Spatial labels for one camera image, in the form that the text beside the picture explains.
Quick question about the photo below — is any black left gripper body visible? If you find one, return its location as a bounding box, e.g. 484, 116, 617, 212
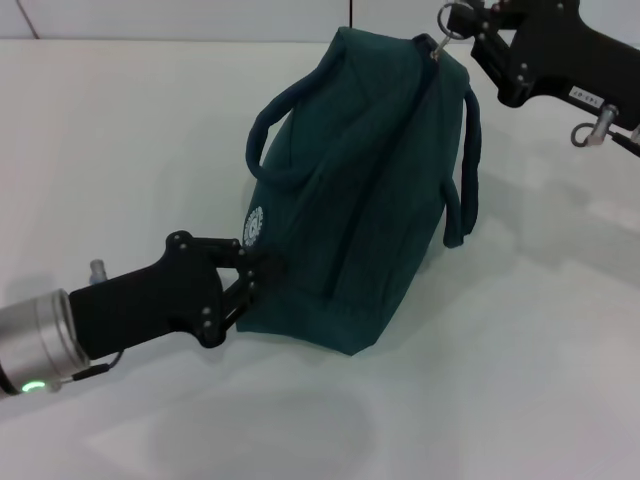
67, 228, 225, 360

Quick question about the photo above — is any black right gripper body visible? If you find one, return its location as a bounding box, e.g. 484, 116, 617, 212
493, 0, 640, 127

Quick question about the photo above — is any teal insulated lunch bag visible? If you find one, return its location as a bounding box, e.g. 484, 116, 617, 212
234, 2, 484, 357

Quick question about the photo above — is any left arm cable with plug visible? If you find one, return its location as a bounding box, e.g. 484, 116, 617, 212
57, 257, 126, 392

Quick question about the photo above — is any arm cable with plug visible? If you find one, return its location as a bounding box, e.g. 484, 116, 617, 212
571, 104, 640, 154
57, 257, 126, 392

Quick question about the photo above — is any right arm cable with plug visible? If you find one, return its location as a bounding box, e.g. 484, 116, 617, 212
571, 104, 640, 154

